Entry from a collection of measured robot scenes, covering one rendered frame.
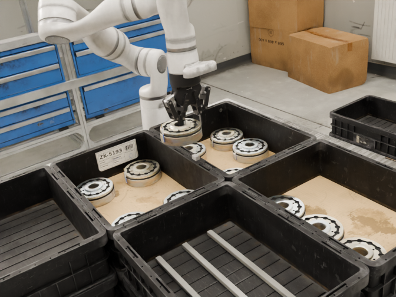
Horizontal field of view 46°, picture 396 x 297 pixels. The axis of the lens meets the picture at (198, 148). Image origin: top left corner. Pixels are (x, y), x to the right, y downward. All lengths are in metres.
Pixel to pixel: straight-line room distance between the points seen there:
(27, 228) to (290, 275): 0.65
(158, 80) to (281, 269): 0.79
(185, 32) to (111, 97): 2.22
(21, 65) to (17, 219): 1.81
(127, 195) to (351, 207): 0.57
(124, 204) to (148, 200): 0.06
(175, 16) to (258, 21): 3.76
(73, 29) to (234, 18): 3.77
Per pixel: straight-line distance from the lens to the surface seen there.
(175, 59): 1.09
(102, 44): 1.33
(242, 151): 1.35
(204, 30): 4.64
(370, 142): 2.16
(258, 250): 1.03
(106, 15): 1.13
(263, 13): 4.74
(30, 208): 1.33
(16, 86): 3.03
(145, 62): 1.51
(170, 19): 1.07
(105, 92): 3.24
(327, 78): 4.07
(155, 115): 1.57
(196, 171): 1.17
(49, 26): 1.19
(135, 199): 1.25
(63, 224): 1.23
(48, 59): 3.05
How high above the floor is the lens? 1.49
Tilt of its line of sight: 27 degrees down
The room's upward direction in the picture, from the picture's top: 7 degrees counter-clockwise
